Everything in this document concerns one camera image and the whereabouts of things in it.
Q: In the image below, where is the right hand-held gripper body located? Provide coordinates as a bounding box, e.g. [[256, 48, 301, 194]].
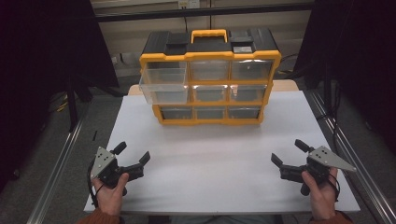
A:
[[290, 146, 358, 197]]

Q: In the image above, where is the person's left hand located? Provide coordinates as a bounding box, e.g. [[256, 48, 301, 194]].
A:
[[92, 172, 130, 217]]

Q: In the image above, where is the black horizontal bar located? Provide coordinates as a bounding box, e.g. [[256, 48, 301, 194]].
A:
[[93, 2, 315, 23]]

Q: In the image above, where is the yellow floor cable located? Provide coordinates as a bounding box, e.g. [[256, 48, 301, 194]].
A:
[[55, 93, 70, 114]]

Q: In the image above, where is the group of clear drawers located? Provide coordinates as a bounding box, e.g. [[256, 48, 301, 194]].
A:
[[160, 59, 275, 120]]

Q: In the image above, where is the person's right hand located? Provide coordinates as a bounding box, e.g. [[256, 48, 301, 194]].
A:
[[301, 166, 339, 221]]

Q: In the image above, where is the metal floor rail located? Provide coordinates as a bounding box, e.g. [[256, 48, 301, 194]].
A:
[[26, 119, 84, 224], [305, 89, 396, 224]]

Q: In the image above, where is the yellow and black organizer box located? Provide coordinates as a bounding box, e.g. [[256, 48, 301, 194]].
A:
[[138, 28, 283, 127]]

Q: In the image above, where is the black curtain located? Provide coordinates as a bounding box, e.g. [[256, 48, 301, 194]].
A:
[[0, 0, 120, 190], [292, 0, 396, 155]]

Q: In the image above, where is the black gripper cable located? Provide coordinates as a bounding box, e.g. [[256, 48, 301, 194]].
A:
[[326, 172, 341, 203], [86, 160, 106, 209]]

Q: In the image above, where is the clear plastic drawer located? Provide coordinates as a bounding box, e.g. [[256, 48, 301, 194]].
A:
[[138, 61, 191, 105]]

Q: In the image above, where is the black stand pole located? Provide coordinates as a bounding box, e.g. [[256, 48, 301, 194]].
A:
[[65, 73, 79, 133], [322, 60, 333, 117]]

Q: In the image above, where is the white wall outlet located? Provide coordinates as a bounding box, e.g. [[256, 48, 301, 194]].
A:
[[177, 0, 201, 9]]

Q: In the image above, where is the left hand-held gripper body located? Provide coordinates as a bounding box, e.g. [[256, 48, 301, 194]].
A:
[[90, 146, 134, 189]]

